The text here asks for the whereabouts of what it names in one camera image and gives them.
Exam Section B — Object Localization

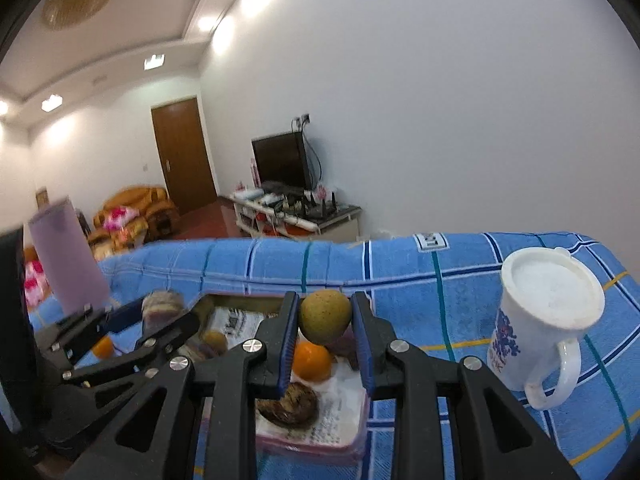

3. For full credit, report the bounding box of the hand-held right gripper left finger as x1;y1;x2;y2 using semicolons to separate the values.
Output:
57;290;301;480

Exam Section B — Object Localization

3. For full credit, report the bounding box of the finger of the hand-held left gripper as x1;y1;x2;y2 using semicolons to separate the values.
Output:
47;301;147;362
59;311;199;392

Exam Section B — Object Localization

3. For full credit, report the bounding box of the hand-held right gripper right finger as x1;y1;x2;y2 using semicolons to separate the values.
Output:
350;291;583;480

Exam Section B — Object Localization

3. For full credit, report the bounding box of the round orange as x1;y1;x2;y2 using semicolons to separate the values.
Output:
291;341;334;382

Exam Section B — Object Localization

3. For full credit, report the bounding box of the purple and white onion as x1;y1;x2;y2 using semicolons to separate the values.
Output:
141;290;187;333

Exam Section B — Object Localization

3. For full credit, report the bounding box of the green-brown round fruit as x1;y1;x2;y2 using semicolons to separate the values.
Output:
299;289;352;347

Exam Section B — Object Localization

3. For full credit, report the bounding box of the pink plastic bin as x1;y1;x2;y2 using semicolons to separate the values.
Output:
192;292;373;466

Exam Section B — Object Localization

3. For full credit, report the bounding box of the pink floral cushion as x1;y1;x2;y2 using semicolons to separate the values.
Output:
102;205;139;234
23;259;51;308

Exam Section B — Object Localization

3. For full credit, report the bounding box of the dark brown striped fruit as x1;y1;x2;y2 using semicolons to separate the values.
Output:
256;381;319;429

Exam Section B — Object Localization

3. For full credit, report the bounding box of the pale purple round vegetable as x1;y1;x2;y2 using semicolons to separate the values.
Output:
200;330;229;361

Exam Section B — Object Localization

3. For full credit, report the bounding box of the lavender plastic cup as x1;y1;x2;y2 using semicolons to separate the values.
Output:
27;197;111;313

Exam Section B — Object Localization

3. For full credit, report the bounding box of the blue plaid blanket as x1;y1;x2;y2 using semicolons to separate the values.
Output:
25;231;640;480

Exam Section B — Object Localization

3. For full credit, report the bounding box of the white television stand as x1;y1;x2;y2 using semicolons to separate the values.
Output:
231;187;363;247

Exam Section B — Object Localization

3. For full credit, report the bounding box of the orange leather armchair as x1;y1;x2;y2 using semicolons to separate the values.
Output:
87;186;182;261

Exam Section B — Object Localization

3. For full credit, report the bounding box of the black router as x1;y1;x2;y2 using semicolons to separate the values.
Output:
300;187;342;219

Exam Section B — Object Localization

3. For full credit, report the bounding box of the white mug with blue print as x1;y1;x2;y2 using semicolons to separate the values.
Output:
487;246;606;411

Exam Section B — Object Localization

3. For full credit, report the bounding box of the black television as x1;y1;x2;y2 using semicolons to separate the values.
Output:
251;131;313;193

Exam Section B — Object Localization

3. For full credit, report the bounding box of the brown wooden door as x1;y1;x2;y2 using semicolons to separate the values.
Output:
151;96;219;217

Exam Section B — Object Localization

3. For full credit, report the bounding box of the black television cable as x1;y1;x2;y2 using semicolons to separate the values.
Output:
302;125;325;188

